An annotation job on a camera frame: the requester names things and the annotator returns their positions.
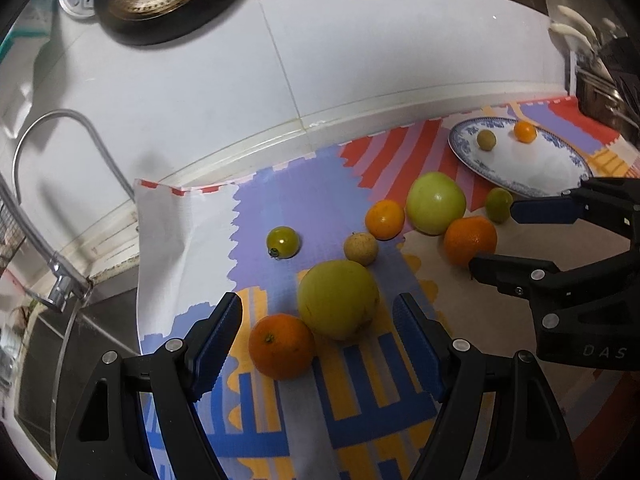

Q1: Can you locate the black frying pan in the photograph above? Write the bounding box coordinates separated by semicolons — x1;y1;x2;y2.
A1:
95;0;266;46

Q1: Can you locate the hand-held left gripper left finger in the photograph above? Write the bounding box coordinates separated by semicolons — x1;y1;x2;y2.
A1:
55;291;244;480

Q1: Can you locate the yellow-green apple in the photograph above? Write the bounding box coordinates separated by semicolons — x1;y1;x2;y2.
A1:
297;260;380;341

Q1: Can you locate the thin gooseneck faucet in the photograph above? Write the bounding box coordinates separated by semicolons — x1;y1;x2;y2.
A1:
12;109;142;221

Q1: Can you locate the small brown round fruit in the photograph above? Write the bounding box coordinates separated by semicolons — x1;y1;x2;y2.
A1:
343;232;378;266

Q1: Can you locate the steel sink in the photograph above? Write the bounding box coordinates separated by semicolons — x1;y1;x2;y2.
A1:
14;280;142;467

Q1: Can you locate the medium orange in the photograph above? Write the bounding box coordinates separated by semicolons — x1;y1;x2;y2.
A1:
443;216;498;267

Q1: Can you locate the large chrome faucet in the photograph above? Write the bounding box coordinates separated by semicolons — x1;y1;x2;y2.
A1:
0;170;94;312

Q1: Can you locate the green apple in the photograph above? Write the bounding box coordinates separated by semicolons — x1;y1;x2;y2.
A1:
406;171;467;236

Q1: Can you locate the green cherry tomato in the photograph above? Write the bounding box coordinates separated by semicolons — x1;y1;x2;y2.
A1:
266;226;303;260

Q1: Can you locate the steel pot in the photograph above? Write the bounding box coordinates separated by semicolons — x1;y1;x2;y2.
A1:
570;35;640;133

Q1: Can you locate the colourful patterned mat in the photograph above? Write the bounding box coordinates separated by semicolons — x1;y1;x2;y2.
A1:
136;95;640;480

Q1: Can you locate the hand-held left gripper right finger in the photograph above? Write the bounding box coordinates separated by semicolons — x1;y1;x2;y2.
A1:
392;292;585;480

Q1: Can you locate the large orange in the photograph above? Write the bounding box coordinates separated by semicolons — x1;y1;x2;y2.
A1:
248;313;317;380

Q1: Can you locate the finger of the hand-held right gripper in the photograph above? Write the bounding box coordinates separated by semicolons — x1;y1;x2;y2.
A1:
468;253;640;333
509;176;640;256

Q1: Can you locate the blue and white plate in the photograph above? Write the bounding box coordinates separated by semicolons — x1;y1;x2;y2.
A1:
448;116;593;198

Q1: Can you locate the small orange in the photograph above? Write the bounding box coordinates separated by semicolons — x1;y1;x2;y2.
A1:
365;199;405;241

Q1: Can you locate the wire basket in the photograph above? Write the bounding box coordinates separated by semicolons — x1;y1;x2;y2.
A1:
0;192;23;273

